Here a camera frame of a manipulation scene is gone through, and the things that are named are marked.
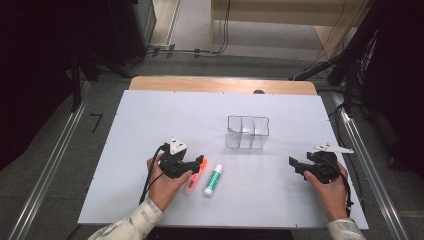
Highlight dark cabinet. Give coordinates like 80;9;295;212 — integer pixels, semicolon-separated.
106;0;158;67

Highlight person's left hand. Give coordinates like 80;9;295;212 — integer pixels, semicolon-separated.
146;154;194;213

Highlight dark curtain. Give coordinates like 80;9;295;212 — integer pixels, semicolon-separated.
0;0;79;171

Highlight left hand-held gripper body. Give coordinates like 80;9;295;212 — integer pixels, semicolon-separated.
159;137;193;179

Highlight wooden table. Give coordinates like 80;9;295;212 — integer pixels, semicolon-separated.
128;75;318;96

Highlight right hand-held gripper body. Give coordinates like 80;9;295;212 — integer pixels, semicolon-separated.
305;143;354;184

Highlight metal rail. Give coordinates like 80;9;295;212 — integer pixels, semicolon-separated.
331;91;410;240
7;82;92;240

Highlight white power strip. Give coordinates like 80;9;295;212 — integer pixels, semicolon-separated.
148;43;176;52

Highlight black hanging cables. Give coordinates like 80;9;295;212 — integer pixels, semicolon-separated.
215;0;233;55

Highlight clear plastic organizer box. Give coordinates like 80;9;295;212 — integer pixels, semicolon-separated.
225;114;271;150

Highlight green and white glue stick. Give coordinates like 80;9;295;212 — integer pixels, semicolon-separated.
203;163;224;198

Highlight orange highlighter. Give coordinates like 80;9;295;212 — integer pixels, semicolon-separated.
184;157;209;197

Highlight right hand-held gripper cable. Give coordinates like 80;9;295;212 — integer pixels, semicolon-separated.
323;155;355;218

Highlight light wooden shelf unit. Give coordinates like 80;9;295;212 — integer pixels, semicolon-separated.
209;0;372;62

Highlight hand-held gripper cable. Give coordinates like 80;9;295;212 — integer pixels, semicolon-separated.
138;143;168;205
323;155;355;218

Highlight left hand-held gripper cable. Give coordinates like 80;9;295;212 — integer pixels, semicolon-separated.
138;143;168;205

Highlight black equipment stand with cables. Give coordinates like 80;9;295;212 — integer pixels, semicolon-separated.
293;0;424;178

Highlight person's right hand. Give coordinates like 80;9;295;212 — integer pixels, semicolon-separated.
303;162;349;223

